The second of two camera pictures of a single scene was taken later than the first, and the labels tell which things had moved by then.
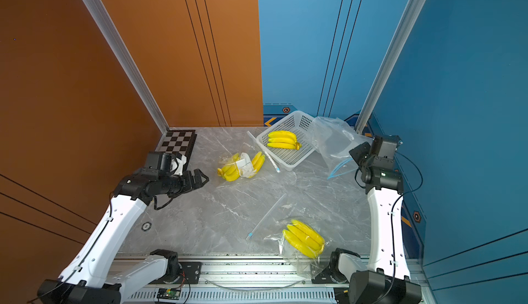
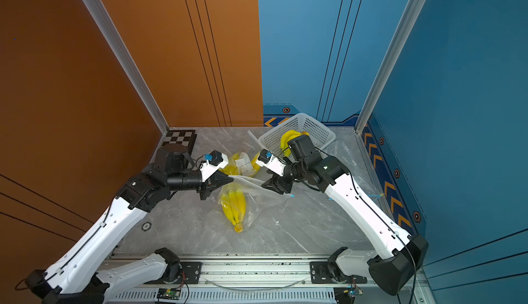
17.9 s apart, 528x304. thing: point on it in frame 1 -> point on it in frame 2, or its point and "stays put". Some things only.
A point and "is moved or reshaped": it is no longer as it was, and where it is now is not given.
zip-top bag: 302,246 -> 241,200
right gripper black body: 361,153 -> 284,182
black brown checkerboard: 179,142 stays put
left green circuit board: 168,294 stays put
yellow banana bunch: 283,139 is moved or reshaped
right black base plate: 324,277 stays put
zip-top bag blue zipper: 333,139 is moved or reshaped
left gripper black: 190,184 -> 212,183
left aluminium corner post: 100,16 stays put
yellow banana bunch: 304,239 -> 234,205
